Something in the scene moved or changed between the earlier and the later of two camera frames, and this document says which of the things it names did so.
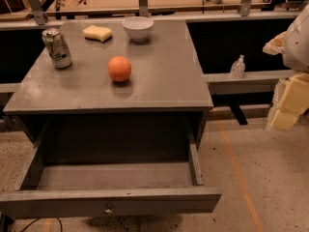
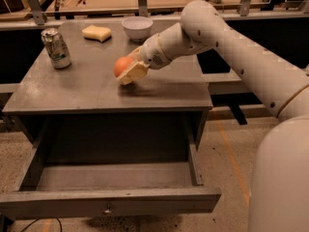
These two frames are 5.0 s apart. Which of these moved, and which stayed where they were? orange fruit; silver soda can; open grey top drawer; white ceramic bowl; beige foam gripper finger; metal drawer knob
Moved: orange fruit; beige foam gripper finger
Stayed: open grey top drawer; silver soda can; white ceramic bowl; metal drawer knob
